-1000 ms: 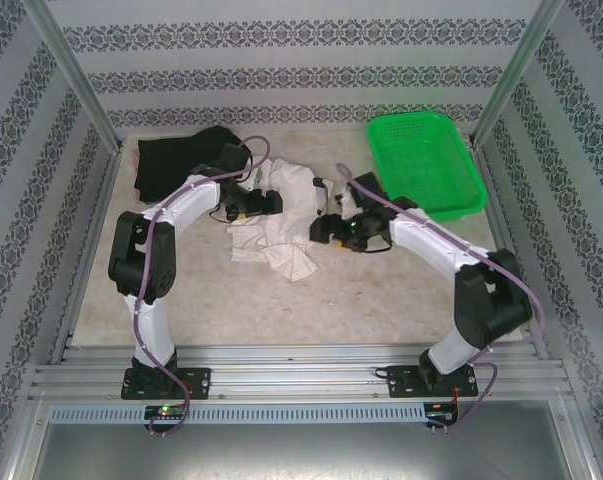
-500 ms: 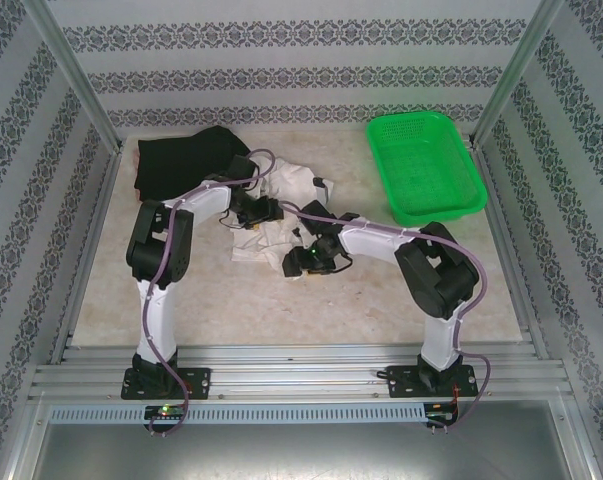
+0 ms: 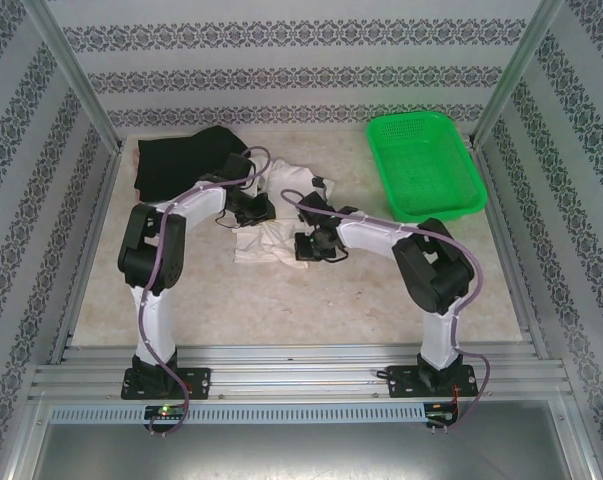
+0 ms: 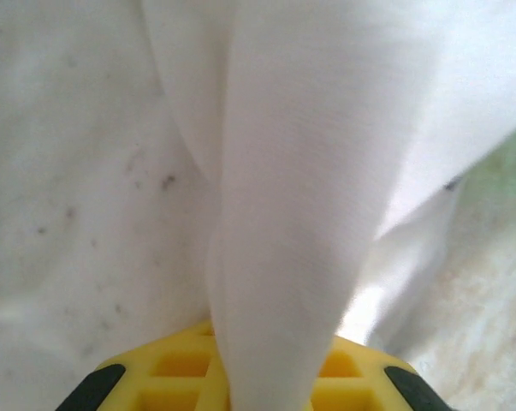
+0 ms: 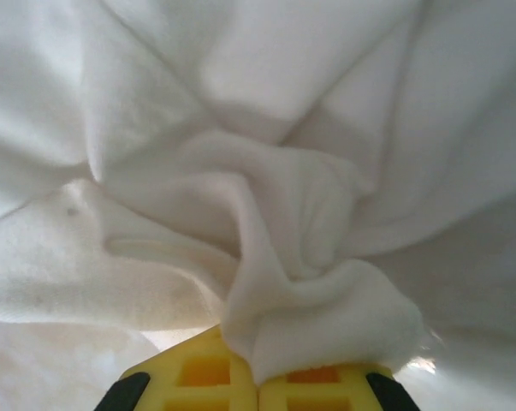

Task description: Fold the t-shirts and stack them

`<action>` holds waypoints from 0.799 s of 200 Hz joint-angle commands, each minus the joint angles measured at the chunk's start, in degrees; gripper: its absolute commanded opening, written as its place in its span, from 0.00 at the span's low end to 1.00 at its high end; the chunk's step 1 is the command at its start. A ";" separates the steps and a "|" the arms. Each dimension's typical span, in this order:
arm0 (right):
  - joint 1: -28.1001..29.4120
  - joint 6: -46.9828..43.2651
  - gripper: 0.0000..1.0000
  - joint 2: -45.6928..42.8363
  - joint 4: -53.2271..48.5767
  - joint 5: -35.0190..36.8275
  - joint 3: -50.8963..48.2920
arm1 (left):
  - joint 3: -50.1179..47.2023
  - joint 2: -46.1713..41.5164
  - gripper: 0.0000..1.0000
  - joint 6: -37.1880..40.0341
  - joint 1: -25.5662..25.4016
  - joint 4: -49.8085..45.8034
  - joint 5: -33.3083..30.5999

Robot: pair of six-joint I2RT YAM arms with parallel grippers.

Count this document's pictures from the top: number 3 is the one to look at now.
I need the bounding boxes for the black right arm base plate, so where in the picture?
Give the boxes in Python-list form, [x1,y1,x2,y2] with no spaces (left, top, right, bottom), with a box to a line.
[385,364,478,400]

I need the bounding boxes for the aluminium side rail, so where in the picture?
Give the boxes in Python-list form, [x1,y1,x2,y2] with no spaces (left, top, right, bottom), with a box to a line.
[48,142,127,366]

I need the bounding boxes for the perforated grey cable duct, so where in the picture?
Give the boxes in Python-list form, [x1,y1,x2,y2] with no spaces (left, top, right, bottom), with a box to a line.
[48,403,427,424]

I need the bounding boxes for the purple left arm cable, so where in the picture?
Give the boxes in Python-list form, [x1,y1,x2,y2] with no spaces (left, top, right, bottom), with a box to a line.
[138,145,275,437]

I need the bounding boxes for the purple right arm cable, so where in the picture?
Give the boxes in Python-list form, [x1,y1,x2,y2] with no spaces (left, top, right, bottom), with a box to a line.
[279,188,495,434]

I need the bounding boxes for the black t-shirt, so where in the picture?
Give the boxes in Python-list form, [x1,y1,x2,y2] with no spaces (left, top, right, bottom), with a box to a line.
[134,125,253,205]

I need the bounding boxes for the aluminium corner post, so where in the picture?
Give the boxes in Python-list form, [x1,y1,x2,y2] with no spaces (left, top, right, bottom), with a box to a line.
[469,0,566,147]
[23,0,126,152]

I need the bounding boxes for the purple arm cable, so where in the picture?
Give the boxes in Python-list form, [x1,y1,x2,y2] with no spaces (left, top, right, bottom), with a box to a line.
[279,188,495,434]
[138,145,275,437]

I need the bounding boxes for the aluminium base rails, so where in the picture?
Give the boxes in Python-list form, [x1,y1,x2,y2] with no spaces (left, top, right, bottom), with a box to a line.
[28,342,577,402]

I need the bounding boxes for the green plastic mesh basket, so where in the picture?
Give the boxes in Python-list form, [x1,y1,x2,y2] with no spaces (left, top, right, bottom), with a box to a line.
[365,113,489,224]

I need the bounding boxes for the white t-shirt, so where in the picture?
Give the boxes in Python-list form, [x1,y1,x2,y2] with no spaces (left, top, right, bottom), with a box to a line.
[232,157,338,272]

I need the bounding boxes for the grey metal front panel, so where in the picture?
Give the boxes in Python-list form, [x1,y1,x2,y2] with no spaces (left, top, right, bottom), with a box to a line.
[10,400,598,480]

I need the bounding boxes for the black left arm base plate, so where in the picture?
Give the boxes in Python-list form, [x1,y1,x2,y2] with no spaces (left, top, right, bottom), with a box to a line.
[122,367,213,401]

